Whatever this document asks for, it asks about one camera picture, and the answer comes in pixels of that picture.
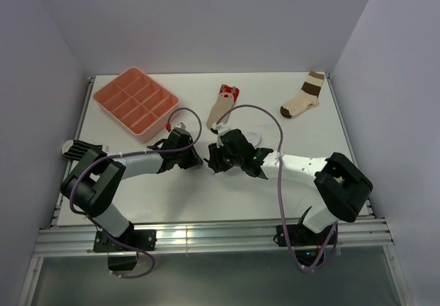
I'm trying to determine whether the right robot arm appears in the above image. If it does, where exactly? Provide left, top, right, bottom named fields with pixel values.
left=206, top=129, right=373, bottom=244

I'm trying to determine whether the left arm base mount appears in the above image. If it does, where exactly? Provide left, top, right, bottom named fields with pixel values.
left=93, top=229, right=157, bottom=278

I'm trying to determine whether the black white striped ankle sock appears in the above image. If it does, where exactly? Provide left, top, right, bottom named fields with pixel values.
left=61, top=140, right=109, bottom=162

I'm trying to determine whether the aluminium table front rail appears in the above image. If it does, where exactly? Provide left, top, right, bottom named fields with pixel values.
left=32, top=217, right=393, bottom=258

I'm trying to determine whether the beige reindeer sock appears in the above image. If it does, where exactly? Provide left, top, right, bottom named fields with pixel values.
left=206, top=84, right=239, bottom=129

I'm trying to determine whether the white sock with black stripes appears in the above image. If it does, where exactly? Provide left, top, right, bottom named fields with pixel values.
left=243, top=131, right=261, bottom=148

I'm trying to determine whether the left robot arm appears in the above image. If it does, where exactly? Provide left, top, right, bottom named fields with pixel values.
left=60, top=127, right=203, bottom=250

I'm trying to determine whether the pink compartment organizer tray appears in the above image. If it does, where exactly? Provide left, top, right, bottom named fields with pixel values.
left=93, top=67, right=179, bottom=144

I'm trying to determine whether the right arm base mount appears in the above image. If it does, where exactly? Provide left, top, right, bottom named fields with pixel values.
left=286, top=224, right=338, bottom=274

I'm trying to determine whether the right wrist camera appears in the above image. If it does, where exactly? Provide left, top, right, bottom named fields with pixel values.
left=210, top=122, right=230, bottom=136

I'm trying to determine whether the cream brown striped sock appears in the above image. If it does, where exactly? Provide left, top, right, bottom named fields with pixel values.
left=280, top=71, right=325, bottom=118

